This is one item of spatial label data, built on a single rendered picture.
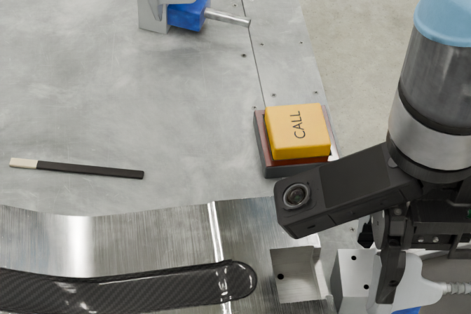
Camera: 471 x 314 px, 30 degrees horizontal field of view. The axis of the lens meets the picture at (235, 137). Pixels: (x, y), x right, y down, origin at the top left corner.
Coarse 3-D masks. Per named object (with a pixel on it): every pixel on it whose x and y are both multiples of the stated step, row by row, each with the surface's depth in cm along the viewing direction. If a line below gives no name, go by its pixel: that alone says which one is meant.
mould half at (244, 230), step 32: (0, 224) 73; (32, 224) 75; (64, 224) 77; (96, 224) 77; (128, 224) 77; (160, 224) 77; (192, 224) 77; (224, 224) 77; (256, 224) 77; (0, 256) 71; (32, 256) 73; (64, 256) 74; (96, 256) 75; (128, 256) 75; (160, 256) 75; (192, 256) 75; (224, 256) 75; (256, 256) 75; (256, 288) 73
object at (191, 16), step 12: (144, 0) 102; (204, 0) 103; (144, 12) 103; (168, 12) 103; (180, 12) 102; (192, 12) 102; (204, 12) 103; (216, 12) 103; (144, 24) 105; (156, 24) 104; (168, 24) 104; (180, 24) 104; (192, 24) 103; (240, 24) 103
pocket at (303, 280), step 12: (276, 252) 76; (288, 252) 77; (300, 252) 77; (312, 252) 77; (276, 264) 78; (288, 264) 78; (300, 264) 78; (312, 264) 77; (276, 276) 77; (288, 276) 77; (300, 276) 77; (312, 276) 77; (324, 276) 76; (288, 288) 76; (300, 288) 76; (312, 288) 77; (324, 288) 75; (288, 300) 76; (300, 300) 76
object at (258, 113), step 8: (256, 112) 95; (264, 112) 95; (328, 120) 95; (264, 128) 94; (328, 128) 94; (264, 136) 93; (264, 144) 92; (264, 152) 92; (336, 152) 92; (288, 160) 91; (296, 160) 91; (304, 160) 91; (312, 160) 91; (320, 160) 91; (328, 160) 91
